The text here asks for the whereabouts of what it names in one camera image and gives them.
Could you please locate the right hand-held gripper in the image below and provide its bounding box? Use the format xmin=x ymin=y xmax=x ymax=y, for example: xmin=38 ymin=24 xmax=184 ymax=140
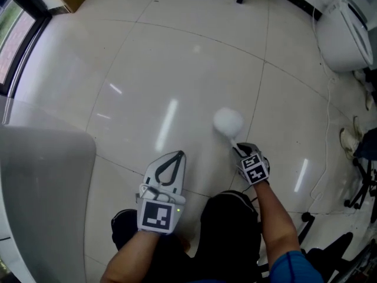
xmin=232 ymin=141 xmax=271 ymax=186

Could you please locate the white round cleaning tool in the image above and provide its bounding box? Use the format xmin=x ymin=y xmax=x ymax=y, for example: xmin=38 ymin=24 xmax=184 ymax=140
xmin=212 ymin=107 xmax=245 ymax=149

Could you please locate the white toilet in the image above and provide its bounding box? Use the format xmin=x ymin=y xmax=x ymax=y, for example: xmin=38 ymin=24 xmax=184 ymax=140
xmin=316 ymin=0 xmax=377 ymax=74

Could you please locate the person's right forearm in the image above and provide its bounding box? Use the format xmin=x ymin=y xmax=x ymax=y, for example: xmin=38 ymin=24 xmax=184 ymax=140
xmin=252 ymin=180 xmax=302 ymax=270

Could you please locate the person's blue sleeve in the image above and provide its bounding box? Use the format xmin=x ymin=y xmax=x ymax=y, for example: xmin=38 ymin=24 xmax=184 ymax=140
xmin=269 ymin=249 xmax=325 ymax=283

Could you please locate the person's left forearm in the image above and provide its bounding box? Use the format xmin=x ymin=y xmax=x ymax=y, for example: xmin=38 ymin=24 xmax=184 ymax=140
xmin=100 ymin=229 xmax=162 ymax=283

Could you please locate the person's right leg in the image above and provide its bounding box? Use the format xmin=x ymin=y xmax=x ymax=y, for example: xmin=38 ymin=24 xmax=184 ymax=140
xmin=199 ymin=189 xmax=263 ymax=283

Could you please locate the black office chair base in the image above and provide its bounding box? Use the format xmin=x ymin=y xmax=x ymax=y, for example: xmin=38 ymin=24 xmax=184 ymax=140
xmin=343 ymin=157 xmax=377 ymax=209
xmin=297 ymin=212 xmax=355 ymax=279

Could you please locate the white power cable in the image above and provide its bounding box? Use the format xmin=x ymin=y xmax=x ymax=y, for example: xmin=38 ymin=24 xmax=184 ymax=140
xmin=310 ymin=6 xmax=340 ymax=215

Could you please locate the black framed window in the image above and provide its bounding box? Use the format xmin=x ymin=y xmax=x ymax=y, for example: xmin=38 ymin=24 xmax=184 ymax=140
xmin=0 ymin=0 xmax=53 ymax=97

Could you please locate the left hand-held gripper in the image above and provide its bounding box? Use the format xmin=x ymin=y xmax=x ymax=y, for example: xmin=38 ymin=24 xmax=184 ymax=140
xmin=136 ymin=150 xmax=187 ymax=236

